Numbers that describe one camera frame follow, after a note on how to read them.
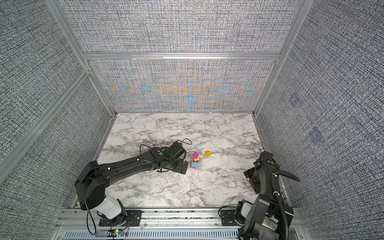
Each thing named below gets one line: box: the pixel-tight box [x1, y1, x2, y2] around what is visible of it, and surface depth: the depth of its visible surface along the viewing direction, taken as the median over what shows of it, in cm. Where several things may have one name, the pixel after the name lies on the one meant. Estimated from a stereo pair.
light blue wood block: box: [191, 162, 202, 168], surface depth 91 cm
